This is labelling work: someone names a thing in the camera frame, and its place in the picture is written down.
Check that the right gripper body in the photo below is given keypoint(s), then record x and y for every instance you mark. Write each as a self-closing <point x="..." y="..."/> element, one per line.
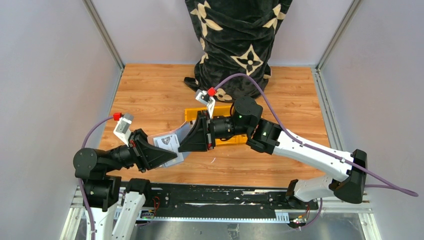
<point x="208" y="130"/>

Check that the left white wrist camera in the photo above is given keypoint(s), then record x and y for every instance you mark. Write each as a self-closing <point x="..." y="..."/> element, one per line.
<point x="122" y="129"/>

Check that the white crest printed card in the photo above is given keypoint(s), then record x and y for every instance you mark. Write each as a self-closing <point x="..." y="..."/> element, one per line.
<point x="170" y="143"/>

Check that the black floral blanket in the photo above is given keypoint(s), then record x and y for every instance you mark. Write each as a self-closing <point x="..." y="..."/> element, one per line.
<point x="236" y="36"/>

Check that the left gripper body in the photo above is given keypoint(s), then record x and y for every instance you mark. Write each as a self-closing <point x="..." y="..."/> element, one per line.
<point x="137" y="150"/>

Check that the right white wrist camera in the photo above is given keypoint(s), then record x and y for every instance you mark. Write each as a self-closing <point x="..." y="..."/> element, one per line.
<point x="203" y="97"/>

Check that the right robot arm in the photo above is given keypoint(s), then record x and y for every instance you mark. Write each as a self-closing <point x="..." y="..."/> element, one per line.
<point x="344" y="175"/>

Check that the pink leather card holder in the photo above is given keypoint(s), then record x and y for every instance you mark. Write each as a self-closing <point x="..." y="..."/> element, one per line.
<point x="181" y="132"/>

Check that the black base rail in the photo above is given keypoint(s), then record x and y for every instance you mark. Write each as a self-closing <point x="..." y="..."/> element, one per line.
<point x="220" y="203"/>

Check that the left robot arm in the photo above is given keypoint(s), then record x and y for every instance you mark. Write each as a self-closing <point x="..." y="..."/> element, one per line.
<point x="101" y="192"/>

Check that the yellow plastic bin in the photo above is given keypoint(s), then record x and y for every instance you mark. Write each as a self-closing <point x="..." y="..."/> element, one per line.
<point x="236" y="140"/>
<point x="190" y="114"/>

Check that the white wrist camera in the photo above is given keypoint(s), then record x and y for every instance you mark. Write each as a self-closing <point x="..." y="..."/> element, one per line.
<point x="203" y="97"/>
<point x="122" y="129"/>

